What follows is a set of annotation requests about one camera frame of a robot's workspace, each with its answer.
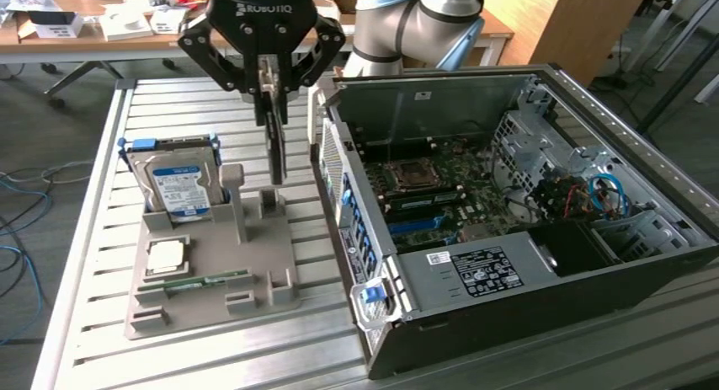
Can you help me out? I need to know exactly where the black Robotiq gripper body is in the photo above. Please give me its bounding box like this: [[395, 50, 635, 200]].
[[204, 0, 319, 65]]

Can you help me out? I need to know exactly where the black graphics card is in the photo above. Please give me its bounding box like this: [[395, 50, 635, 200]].
[[256, 55, 288, 185]]

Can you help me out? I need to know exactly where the white paper stack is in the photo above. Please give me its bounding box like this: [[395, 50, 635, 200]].
[[312, 5, 357, 38]]

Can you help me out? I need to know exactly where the small white labelled box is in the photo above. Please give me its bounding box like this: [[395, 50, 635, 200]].
[[149, 7, 191, 35]]

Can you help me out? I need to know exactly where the white box with disc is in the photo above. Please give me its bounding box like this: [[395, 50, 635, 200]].
[[99, 8, 153, 41]]

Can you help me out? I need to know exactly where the wooden desk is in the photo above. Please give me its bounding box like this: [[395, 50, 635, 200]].
[[0, 0, 516, 77]]

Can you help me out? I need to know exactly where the white box with black top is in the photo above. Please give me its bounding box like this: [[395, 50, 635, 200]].
[[27, 10, 85, 40]]

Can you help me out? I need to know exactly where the hard disk in blue caddy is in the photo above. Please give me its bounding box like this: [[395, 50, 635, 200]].
[[117, 133, 221, 227]]

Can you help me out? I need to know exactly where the clear plastic bag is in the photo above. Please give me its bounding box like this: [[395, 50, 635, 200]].
[[0, 0, 60, 16]]

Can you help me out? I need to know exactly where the CPU socket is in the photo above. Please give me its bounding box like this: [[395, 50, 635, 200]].
[[387, 160, 443, 193]]

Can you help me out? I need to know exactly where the installed green RAM stick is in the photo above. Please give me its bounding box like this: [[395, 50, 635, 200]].
[[388, 192, 459, 210]]

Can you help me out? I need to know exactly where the perforated metal drive cage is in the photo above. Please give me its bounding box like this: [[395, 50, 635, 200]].
[[488, 110, 563, 184]]

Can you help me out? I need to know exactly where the wooden cabinet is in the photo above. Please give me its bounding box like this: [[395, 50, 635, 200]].
[[481, 0, 652, 88]]

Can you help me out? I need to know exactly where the green motherboard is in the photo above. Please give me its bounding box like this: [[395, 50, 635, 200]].
[[361, 139, 532, 254]]

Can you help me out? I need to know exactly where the long blue expansion slot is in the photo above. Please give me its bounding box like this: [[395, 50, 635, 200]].
[[389, 216, 448, 236]]

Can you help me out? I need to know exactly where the grey parts rack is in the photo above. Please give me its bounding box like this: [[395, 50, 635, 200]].
[[123, 162, 303, 340]]

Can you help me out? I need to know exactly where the silver CPU chip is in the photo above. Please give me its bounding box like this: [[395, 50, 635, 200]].
[[145, 240, 189, 277]]

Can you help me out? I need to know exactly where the grey chipset heat sink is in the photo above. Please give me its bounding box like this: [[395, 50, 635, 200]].
[[460, 225, 495, 242]]

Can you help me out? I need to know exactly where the grey power supply unit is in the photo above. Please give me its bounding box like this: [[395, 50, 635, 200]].
[[387, 232, 558, 319]]

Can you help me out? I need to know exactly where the blue case latch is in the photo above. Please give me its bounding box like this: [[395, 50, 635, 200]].
[[361, 282, 388, 305]]

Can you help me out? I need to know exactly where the light grey disk bay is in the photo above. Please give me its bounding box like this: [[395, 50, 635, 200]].
[[592, 211, 692, 260]]

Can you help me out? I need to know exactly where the open black PC case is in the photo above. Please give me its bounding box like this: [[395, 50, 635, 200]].
[[307, 63, 719, 381]]

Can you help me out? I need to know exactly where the grey floor cable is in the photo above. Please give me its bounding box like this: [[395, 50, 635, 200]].
[[0, 160, 95, 184]]

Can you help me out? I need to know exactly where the red yellow wire bundle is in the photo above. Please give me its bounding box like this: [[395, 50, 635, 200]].
[[527, 174, 596, 222]]

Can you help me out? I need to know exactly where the blue floor cable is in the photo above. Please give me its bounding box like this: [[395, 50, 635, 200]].
[[0, 170, 55, 345]]

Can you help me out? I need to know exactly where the blue disk wire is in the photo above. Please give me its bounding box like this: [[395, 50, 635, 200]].
[[587, 174, 630, 221]]

